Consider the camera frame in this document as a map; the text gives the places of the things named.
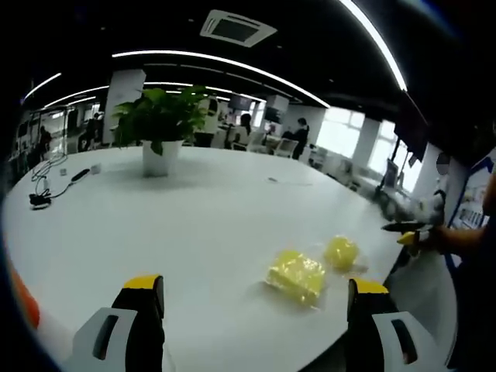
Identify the black charger plug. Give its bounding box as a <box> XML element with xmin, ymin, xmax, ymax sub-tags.
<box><xmin>29</xmin><ymin>192</ymin><xmax>53</xmax><ymax>210</ymax></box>

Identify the large yellow silicone block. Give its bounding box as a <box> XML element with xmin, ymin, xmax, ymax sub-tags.
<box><xmin>265</xmin><ymin>249</ymin><xmax>327</xmax><ymax>310</ymax></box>

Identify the green potted plant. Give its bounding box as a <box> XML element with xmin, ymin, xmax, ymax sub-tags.
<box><xmin>111</xmin><ymin>85</ymin><xmax>210</xmax><ymax>157</ymax></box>

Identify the orange object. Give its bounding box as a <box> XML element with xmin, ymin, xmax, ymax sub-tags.
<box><xmin>8</xmin><ymin>267</ymin><xmax>41</xmax><ymax>329</ymax></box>

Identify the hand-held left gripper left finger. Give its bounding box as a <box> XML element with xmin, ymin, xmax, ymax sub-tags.
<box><xmin>71</xmin><ymin>274</ymin><xmax>165</xmax><ymax>372</ymax></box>

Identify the ceiling air conditioner vent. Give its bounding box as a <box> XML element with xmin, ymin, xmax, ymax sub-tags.
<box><xmin>199</xmin><ymin>9</ymin><xmax>278</xmax><ymax>48</ymax></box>

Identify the small yellow silicone block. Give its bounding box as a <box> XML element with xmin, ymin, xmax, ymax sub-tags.
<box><xmin>323</xmin><ymin>235</ymin><xmax>361</xmax><ymax>271</ymax></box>

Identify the white plant pot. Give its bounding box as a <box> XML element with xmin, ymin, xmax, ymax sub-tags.
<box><xmin>141</xmin><ymin>139</ymin><xmax>184</xmax><ymax>178</ymax></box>

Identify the black cable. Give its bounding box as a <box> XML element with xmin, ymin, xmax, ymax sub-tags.
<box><xmin>30</xmin><ymin>153</ymin><xmax>77</xmax><ymax>201</ymax></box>

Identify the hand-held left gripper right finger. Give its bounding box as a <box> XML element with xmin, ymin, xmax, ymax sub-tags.
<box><xmin>346</xmin><ymin>277</ymin><xmax>439</xmax><ymax>372</ymax></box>

